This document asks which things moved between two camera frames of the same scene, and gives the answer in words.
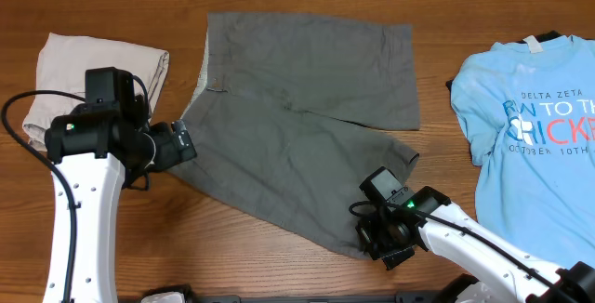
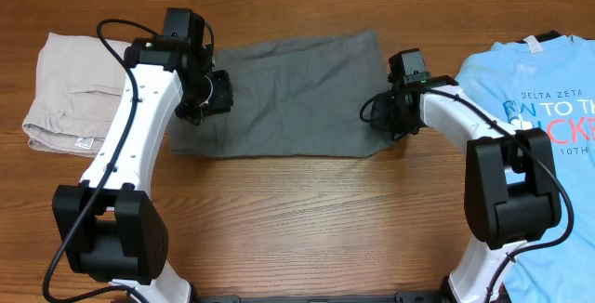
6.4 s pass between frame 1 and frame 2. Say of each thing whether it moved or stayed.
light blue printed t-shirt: stayed
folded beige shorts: stayed
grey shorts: moved
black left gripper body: moved
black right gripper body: moved
